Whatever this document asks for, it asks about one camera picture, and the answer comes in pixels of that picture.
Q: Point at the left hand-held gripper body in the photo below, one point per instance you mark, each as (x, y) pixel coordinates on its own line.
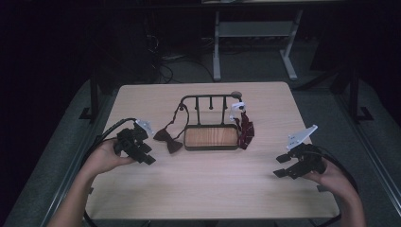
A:
(129, 142)

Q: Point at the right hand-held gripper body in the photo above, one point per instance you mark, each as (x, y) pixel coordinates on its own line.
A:
(309, 160)

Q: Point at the black bow tie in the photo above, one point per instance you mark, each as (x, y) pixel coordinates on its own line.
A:
(168, 140)

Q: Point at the dark red striped bow tie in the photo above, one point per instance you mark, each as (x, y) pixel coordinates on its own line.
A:
(246, 132)

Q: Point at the black rack with wooden tray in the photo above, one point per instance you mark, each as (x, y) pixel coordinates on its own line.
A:
(211, 137)

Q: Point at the person's left hand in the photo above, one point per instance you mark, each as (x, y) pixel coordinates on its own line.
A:
(102, 157)

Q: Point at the person's right hand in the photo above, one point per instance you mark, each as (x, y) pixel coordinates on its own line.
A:
(335, 181)

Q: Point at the grey round disc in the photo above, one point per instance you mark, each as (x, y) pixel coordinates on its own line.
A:
(236, 94)

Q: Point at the grey power strip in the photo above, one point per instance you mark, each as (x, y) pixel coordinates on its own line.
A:
(173, 57)

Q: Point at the black metal stand post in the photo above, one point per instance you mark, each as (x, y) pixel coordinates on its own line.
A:
(354, 97)
(93, 97)

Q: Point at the metal frame rail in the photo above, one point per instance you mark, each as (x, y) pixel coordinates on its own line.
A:
(67, 176)
(370, 148)

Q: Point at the white metal stand frame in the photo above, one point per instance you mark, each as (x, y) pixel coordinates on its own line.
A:
(255, 29)

